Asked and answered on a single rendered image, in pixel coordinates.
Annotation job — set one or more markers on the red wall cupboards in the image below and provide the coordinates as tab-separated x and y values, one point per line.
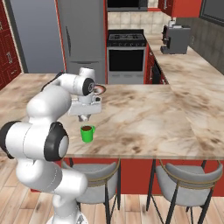
179	7

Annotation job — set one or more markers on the red panelled cupboard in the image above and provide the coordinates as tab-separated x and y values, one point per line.
8	49

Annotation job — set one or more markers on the black microwave oven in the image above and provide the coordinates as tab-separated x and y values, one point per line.
127	5

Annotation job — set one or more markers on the dark framed window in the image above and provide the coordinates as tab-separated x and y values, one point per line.
212	11

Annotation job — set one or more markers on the grey coffee machine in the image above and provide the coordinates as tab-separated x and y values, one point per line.
174	39

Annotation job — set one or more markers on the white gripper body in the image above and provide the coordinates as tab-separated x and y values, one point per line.
85	109

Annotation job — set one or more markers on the red base cupboards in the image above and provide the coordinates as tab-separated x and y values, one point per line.
154	70

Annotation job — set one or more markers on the black and silver oven range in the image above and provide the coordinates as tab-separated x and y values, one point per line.
126	55

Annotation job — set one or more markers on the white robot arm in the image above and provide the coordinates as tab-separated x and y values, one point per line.
43	140

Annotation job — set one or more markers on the grey padded bar stool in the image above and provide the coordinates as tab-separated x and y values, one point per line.
186	183
97	180

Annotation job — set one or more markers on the grey fridge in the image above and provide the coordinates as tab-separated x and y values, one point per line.
83	38

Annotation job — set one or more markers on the green cup of hot chocolate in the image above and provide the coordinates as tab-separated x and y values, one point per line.
87	134

